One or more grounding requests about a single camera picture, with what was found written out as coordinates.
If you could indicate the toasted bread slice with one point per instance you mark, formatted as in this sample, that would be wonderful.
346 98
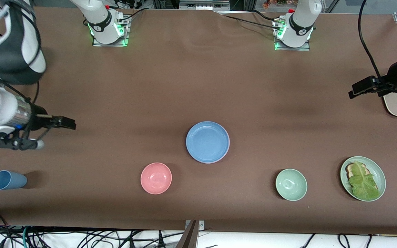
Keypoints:
350 169

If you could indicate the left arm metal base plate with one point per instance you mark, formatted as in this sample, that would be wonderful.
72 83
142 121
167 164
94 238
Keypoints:
302 49

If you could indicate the green plate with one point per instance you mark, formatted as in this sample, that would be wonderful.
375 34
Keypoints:
377 172

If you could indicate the grey metal frame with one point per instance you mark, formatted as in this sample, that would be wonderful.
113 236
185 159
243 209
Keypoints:
202 5

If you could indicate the green lettuce leaf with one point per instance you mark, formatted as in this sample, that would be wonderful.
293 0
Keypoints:
364 184

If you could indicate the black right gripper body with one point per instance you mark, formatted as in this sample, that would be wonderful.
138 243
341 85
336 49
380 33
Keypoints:
40 117

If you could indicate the small green bowl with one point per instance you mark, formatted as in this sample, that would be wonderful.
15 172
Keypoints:
291 185

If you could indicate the brown table cloth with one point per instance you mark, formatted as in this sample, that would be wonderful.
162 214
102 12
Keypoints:
184 86

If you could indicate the silver metal bracket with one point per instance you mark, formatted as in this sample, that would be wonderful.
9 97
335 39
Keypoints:
202 225

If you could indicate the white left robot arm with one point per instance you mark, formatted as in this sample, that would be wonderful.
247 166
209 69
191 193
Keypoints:
300 24

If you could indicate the grey diagonal bar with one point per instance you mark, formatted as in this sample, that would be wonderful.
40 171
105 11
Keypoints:
188 239

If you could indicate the small pink bowl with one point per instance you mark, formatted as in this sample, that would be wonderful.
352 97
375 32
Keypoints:
156 178

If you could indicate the blue cup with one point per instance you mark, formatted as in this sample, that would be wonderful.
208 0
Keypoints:
9 180

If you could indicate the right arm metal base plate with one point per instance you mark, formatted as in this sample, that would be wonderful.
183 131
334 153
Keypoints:
110 44

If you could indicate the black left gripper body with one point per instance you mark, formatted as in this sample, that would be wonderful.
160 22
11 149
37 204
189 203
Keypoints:
394 76

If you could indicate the blue plate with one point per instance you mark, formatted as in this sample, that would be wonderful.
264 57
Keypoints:
207 141

